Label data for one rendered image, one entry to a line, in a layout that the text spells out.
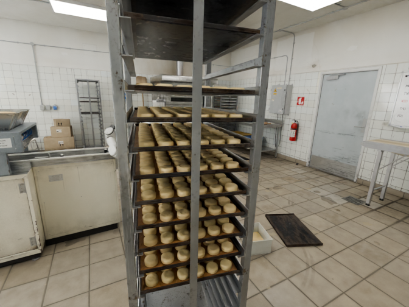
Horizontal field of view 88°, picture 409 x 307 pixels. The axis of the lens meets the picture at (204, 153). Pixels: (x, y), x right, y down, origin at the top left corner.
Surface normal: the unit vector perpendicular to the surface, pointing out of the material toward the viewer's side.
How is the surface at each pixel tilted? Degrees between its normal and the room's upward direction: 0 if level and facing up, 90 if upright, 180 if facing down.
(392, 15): 90
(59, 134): 94
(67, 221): 90
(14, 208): 90
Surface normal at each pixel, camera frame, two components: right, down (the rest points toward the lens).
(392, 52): -0.88, 0.09
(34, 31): 0.47, 0.24
